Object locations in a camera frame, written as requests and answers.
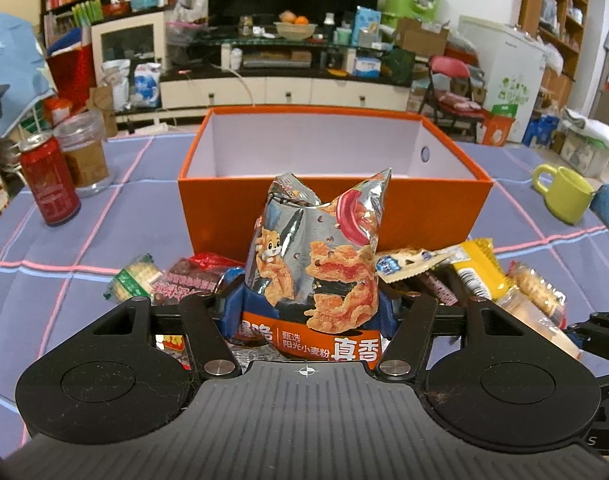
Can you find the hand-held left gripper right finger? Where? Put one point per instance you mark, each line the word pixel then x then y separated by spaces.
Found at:
pixel 388 317

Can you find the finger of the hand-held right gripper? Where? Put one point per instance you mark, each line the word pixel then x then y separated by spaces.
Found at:
pixel 602 327

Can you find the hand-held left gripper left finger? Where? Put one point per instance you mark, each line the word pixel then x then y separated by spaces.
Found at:
pixel 232 312

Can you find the beige cookie packet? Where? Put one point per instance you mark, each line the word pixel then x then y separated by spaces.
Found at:
pixel 409 262

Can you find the orange cardboard box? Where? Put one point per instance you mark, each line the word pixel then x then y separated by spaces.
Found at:
pixel 219 210

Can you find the silver and orange snack bag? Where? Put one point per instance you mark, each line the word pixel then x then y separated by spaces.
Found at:
pixel 314 240

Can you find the red snack packet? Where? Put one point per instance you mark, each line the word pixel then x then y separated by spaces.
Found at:
pixel 217 261

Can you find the dark maroon snack packet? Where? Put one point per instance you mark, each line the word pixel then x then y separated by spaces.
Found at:
pixel 184 280

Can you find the dark brown snack packet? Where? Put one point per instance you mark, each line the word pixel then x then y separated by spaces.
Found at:
pixel 439 287

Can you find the clear round cracker packet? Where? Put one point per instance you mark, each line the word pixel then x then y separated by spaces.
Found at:
pixel 534 292

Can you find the yellow snack packet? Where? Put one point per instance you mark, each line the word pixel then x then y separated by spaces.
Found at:
pixel 479 265

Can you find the green cracker packet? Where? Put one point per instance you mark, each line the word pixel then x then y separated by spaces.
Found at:
pixel 132 277

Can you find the green mug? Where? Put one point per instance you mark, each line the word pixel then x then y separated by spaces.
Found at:
pixel 567 195

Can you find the purple plaid tablecloth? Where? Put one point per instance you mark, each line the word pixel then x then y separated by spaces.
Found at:
pixel 49 280

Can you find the white cloth bundle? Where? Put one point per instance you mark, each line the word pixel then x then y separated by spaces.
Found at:
pixel 594 127

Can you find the blue plastic stool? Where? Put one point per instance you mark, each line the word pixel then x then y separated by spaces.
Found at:
pixel 540 130

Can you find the glass jar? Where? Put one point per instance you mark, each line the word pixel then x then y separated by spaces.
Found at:
pixel 84 155

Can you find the orange plastic stool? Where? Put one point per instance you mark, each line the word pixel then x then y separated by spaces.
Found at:
pixel 498 130

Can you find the red drink can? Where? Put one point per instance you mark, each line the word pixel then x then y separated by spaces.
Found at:
pixel 49 185

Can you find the white television stand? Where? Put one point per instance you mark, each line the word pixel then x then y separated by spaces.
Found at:
pixel 284 91

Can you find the brown paper bag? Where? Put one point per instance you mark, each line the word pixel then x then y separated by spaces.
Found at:
pixel 102 110

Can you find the white and blue bag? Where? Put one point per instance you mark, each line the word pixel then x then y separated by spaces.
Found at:
pixel 147 85

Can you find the red folding chair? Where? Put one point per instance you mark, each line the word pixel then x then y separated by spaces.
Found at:
pixel 452 72

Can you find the brown cardboard box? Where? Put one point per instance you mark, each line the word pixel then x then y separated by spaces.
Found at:
pixel 424 37

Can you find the white glass-door cabinet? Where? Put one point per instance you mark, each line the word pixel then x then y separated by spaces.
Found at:
pixel 129 45

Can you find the fruit bowl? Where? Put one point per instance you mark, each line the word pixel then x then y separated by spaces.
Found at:
pixel 294 31

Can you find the light blue carton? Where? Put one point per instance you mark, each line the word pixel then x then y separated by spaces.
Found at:
pixel 367 22

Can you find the wooden bookshelf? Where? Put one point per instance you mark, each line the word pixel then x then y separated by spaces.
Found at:
pixel 557 5

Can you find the blue shark plush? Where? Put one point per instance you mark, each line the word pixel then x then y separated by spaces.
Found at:
pixel 12 70

